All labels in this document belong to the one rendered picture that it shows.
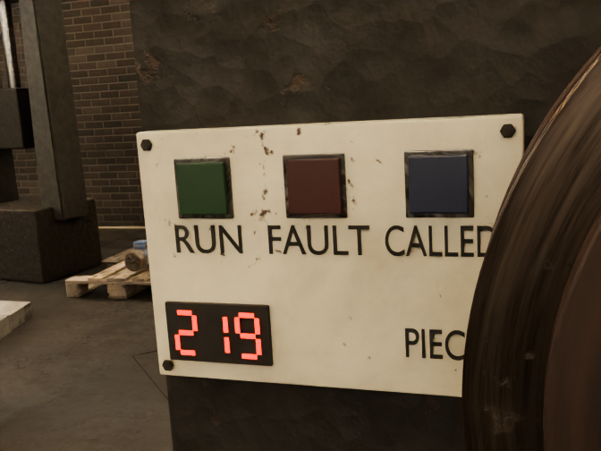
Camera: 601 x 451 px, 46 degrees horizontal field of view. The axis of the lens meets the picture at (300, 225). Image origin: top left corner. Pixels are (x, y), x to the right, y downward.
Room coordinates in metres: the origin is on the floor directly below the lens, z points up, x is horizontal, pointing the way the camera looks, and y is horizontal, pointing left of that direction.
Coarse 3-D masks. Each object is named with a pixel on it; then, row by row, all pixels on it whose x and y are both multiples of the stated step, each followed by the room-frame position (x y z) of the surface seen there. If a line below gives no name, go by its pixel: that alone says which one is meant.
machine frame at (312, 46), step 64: (192, 0) 0.51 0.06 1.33; (256, 0) 0.49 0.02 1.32; (320, 0) 0.48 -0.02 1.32; (384, 0) 0.47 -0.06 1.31; (448, 0) 0.45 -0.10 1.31; (512, 0) 0.44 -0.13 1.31; (576, 0) 0.43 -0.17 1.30; (192, 64) 0.51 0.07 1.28; (256, 64) 0.49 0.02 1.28; (320, 64) 0.48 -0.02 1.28; (384, 64) 0.47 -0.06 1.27; (448, 64) 0.45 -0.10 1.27; (512, 64) 0.44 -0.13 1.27; (576, 64) 0.43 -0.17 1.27; (192, 128) 0.51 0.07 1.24; (192, 384) 0.52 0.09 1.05; (256, 384) 0.50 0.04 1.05; (192, 448) 0.52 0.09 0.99; (256, 448) 0.50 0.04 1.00; (320, 448) 0.49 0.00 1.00; (384, 448) 0.47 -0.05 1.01; (448, 448) 0.46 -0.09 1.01
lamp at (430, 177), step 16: (416, 160) 0.44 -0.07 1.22; (432, 160) 0.43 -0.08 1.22; (448, 160) 0.43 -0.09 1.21; (464, 160) 0.43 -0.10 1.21; (416, 176) 0.44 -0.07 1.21; (432, 176) 0.43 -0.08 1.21; (448, 176) 0.43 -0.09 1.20; (464, 176) 0.43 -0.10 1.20; (416, 192) 0.44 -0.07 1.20; (432, 192) 0.43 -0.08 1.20; (448, 192) 0.43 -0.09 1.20; (464, 192) 0.43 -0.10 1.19; (416, 208) 0.44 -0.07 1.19; (432, 208) 0.43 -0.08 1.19; (448, 208) 0.43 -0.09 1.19; (464, 208) 0.43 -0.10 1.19
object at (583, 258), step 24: (600, 216) 0.28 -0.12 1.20; (600, 240) 0.27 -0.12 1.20; (576, 264) 0.28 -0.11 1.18; (600, 264) 0.27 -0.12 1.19; (576, 288) 0.27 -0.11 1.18; (600, 288) 0.27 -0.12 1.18; (576, 312) 0.27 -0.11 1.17; (600, 312) 0.27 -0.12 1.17; (552, 336) 0.29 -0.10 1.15; (576, 336) 0.27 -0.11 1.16; (600, 336) 0.27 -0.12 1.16; (552, 360) 0.27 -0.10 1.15; (576, 360) 0.27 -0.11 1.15; (600, 360) 0.27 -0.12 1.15; (552, 384) 0.27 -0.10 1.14; (576, 384) 0.27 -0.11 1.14; (600, 384) 0.27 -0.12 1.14; (552, 408) 0.27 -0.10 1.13; (576, 408) 0.27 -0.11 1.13; (600, 408) 0.27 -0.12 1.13; (552, 432) 0.27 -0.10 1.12; (576, 432) 0.27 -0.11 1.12; (600, 432) 0.27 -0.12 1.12
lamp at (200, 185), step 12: (180, 168) 0.49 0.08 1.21; (192, 168) 0.48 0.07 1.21; (204, 168) 0.48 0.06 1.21; (216, 168) 0.48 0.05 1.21; (180, 180) 0.49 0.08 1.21; (192, 180) 0.48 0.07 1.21; (204, 180) 0.48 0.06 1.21; (216, 180) 0.48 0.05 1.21; (180, 192) 0.49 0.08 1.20; (192, 192) 0.48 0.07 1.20; (204, 192) 0.48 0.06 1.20; (216, 192) 0.48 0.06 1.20; (180, 204) 0.49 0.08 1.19; (192, 204) 0.49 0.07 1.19; (204, 204) 0.48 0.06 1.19; (216, 204) 0.48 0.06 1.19
